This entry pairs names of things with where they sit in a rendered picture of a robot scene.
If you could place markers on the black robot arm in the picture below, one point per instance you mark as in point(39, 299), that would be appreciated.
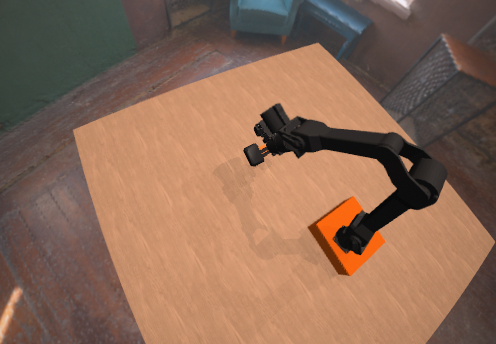
point(417, 189)

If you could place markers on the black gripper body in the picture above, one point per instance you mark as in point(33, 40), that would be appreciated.
point(255, 156)

